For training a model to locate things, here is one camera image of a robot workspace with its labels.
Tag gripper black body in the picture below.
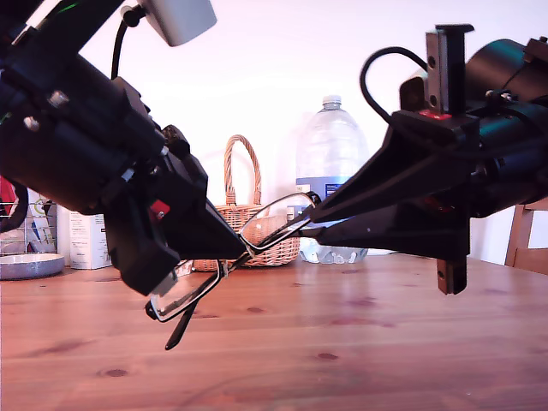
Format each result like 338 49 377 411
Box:
426 23 487 296
104 125 191 296

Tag black thin-framed glasses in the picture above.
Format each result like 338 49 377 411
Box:
144 191 322 351

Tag white printed carton box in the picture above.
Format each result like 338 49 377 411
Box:
68 211 113 271

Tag large clear water bottle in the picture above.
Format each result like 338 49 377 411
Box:
295 94 370 265

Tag grey round plate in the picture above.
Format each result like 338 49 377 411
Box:
0 253 66 282

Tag brown wooden chair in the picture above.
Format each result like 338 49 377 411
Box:
503 199 548 276

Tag red flat item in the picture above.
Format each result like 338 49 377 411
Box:
0 175 18 215

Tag wicker basket with handle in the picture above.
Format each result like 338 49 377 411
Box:
190 134 301 269

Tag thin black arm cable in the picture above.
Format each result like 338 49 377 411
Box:
360 45 429 129

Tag metal wire rack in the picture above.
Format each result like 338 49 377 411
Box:
0 200 59 258

